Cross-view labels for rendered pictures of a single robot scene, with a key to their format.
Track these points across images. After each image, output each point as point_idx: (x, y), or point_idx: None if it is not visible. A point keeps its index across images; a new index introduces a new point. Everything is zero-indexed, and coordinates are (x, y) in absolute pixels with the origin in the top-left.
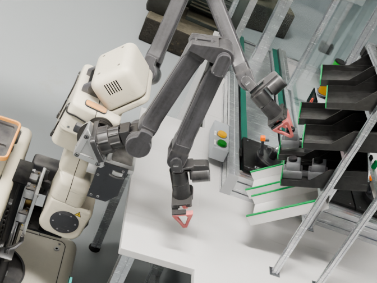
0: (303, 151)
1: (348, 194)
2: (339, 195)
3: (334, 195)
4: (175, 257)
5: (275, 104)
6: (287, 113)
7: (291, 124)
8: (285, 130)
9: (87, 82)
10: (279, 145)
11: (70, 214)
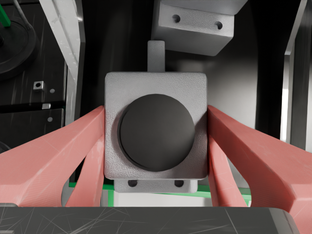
0: (177, 61)
1: (27, 9)
2: (39, 25)
3: (47, 34)
4: None
5: None
6: (39, 192)
7: (97, 126)
8: (157, 177)
9: None
10: (172, 193)
11: None
